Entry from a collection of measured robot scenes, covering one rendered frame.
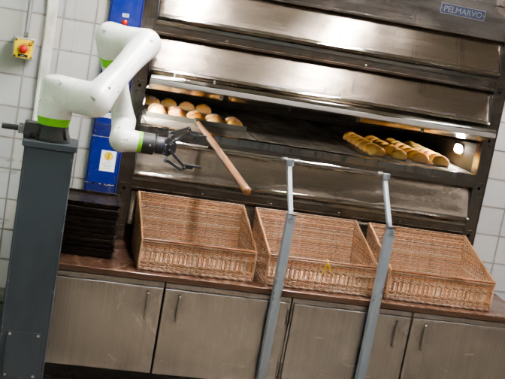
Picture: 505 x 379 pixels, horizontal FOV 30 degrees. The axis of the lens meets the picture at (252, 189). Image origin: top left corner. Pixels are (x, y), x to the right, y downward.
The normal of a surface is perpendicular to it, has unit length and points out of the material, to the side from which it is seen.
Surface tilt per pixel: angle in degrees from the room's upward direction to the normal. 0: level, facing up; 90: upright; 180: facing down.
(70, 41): 90
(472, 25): 90
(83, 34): 90
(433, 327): 90
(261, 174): 70
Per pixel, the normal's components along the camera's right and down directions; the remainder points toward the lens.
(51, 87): -0.33, 0.07
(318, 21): 0.21, -0.14
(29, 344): 0.18, 0.20
